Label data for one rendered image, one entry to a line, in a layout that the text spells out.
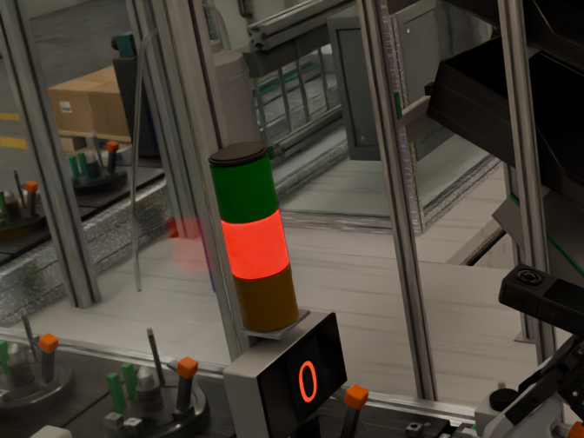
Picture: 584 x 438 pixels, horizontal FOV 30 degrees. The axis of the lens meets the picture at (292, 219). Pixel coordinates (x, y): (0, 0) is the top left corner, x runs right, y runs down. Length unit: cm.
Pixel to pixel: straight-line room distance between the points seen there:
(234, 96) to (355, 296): 41
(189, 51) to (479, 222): 136
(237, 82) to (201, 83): 101
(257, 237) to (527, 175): 41
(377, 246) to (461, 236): 16
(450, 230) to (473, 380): 59
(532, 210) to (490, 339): 53
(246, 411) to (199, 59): 30
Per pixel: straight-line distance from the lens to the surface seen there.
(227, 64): 189
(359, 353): 174
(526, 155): 121
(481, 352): 169
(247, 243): 90
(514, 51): 118
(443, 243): 210
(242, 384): 92
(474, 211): 223
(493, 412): 111
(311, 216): 226
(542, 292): 103
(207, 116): 90
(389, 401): 140
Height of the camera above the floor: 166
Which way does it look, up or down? 20 degrees down
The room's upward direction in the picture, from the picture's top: 11 degrees counter-clockwise
